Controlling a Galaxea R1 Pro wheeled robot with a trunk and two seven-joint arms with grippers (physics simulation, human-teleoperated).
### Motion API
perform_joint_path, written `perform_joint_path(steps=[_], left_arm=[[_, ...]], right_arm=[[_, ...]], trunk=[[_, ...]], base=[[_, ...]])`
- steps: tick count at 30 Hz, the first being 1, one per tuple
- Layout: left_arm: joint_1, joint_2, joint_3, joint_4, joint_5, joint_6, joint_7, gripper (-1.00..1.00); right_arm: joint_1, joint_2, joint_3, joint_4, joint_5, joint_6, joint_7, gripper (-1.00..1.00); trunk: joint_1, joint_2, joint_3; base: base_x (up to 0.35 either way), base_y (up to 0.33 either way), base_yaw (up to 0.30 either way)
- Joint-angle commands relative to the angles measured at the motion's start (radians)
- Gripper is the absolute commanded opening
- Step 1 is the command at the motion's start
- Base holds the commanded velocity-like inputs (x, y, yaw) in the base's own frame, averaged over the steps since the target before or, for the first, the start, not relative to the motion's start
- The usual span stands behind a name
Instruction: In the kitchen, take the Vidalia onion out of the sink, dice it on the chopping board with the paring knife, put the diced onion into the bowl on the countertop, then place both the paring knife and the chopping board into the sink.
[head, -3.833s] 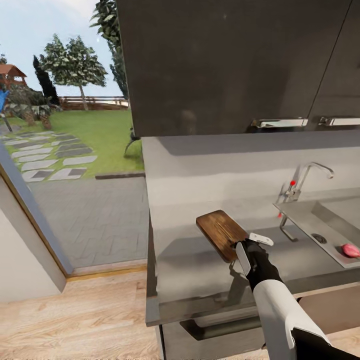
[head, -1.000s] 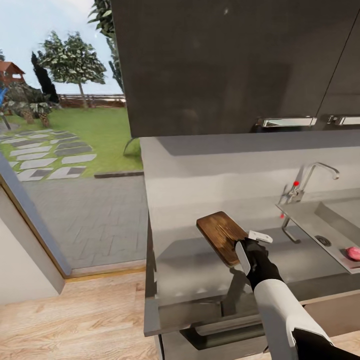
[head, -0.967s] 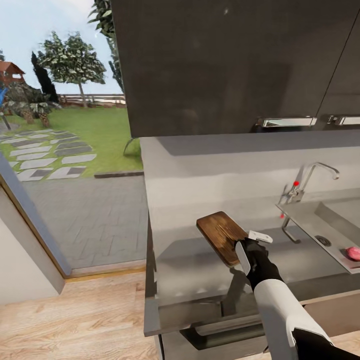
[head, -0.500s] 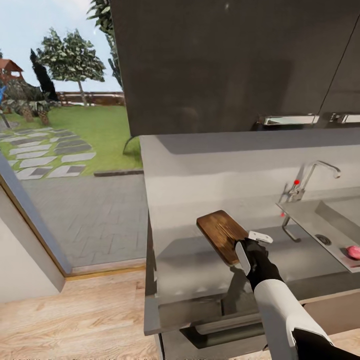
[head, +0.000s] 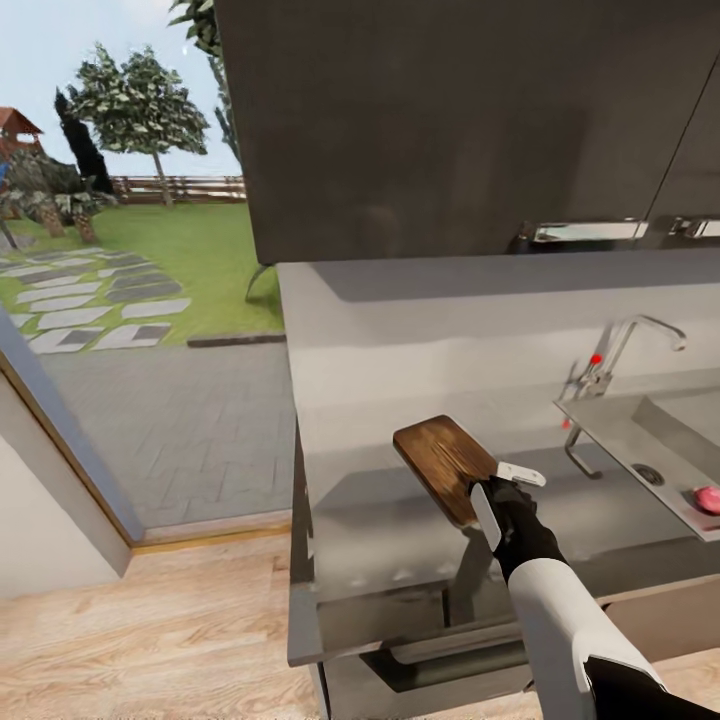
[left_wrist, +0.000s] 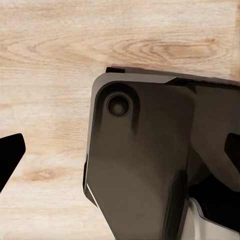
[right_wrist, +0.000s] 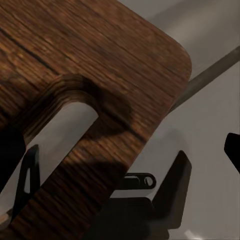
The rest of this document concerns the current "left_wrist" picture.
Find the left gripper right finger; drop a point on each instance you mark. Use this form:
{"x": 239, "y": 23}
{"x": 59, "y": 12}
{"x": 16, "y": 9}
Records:
{"x": 232, "y": 149}

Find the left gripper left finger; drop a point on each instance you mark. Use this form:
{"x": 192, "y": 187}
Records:
{"x": 12, "y": 149}

